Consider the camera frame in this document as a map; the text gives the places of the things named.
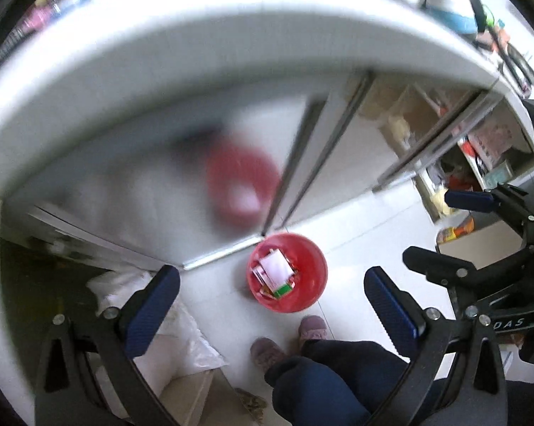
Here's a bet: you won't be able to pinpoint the open shelf with clutter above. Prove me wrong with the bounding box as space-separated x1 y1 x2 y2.
415 97 534 222

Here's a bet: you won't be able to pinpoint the pink slipper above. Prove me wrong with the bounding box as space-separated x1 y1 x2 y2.
249 338 287 372
299 316 329 345

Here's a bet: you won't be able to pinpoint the left pink slipper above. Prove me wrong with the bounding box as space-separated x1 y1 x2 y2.
249 338 287 372

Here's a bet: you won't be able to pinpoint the white plastic bag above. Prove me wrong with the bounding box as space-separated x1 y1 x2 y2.
86 267 226 395

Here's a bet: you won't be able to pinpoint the right pink slipper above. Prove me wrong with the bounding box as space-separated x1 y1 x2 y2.
299 316 329 345

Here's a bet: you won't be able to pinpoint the person's legs blue jeans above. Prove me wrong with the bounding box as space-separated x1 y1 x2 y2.
264 339 534 426

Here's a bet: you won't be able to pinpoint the red trash bin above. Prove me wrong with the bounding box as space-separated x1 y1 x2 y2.
246 233 329 313

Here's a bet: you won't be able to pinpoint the steel cabinet doors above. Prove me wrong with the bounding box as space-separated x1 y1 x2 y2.
0 70 503 271

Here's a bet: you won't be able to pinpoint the orange yellow snack packet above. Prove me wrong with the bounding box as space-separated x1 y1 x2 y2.
436 215 475 244

